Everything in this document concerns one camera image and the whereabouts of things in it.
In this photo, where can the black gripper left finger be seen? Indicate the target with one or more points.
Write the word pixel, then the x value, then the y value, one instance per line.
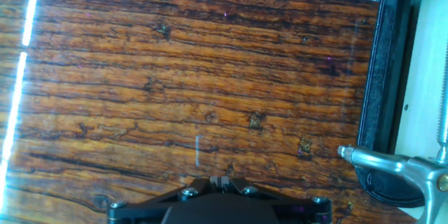
pixel 147 206

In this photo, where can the glossy wood-grain table mat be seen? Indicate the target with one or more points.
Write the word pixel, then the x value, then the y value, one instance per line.
pixel 182 94

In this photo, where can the silver metal water tap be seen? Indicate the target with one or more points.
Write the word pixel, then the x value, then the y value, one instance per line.
pixel 416 173

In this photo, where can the silver threaded clamp screw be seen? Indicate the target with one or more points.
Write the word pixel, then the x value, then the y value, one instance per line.
pixel 444 112

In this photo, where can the cream wooden frame stand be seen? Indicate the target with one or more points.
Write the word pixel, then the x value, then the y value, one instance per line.
pixel 423 94

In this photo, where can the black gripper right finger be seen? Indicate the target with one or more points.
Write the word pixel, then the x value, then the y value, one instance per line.
pixel 297 208

